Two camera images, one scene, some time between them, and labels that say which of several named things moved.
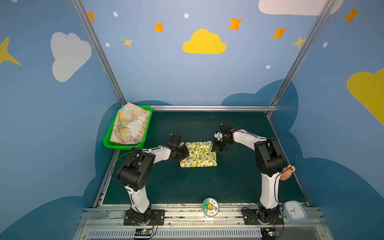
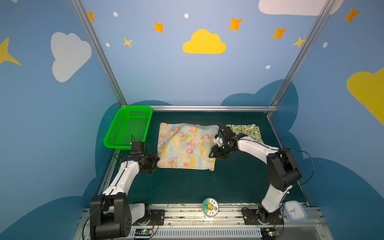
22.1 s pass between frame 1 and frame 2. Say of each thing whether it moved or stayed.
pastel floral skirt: moved
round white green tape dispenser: stayed
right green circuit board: stayed
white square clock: stayed
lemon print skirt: moved
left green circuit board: stayed
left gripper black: moved
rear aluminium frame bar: stayed
